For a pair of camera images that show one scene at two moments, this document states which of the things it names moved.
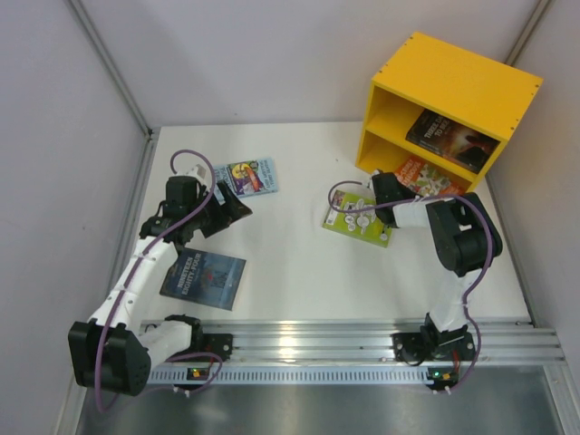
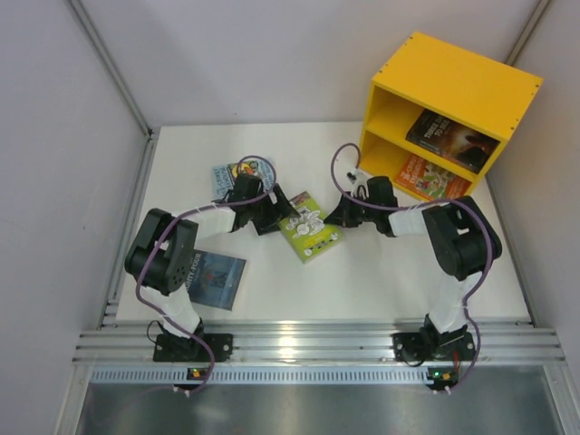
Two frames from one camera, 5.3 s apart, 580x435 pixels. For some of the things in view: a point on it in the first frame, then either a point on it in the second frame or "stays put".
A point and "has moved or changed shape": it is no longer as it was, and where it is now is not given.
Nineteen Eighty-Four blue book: (203, 277) stays put
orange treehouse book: (425, 178) stays put
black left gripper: (217, 210) → (270, 213)
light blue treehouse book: (246, 178) stays put
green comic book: (364, 225) has moved or changed shape
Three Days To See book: (457, 142) stays put
